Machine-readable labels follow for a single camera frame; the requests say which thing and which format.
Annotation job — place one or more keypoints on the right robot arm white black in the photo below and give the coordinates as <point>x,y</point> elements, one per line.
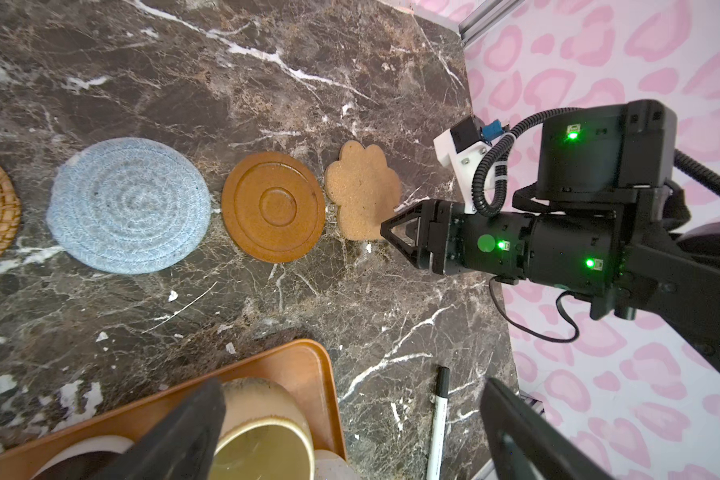
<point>583,200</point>

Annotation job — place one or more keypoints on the cork paw shaped coaster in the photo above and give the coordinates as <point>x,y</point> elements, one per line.
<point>365,189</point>

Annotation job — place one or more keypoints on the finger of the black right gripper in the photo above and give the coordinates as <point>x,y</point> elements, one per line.
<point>401,231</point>

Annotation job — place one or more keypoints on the white speckled pink mug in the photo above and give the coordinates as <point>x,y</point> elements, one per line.
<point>330,466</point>

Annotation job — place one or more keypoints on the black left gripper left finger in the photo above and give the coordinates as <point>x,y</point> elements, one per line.
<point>180,446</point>

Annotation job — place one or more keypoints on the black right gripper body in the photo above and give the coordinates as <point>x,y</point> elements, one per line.
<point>518,246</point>

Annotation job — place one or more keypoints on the orange brown serving tray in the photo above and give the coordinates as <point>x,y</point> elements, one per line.
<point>303,367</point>

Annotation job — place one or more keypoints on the beige cream mug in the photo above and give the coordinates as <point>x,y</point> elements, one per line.
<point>264,434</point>

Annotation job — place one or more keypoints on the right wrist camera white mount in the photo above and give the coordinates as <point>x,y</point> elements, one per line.
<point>465,156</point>

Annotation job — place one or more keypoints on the light blue woven coaster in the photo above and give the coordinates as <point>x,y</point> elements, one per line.
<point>129,206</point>

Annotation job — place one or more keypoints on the round brown wooden coaster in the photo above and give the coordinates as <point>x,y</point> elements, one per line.
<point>273,207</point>

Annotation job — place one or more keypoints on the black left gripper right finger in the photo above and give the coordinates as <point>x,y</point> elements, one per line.
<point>525,446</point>

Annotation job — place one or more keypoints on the black mug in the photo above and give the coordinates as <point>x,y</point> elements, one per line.
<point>84,459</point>

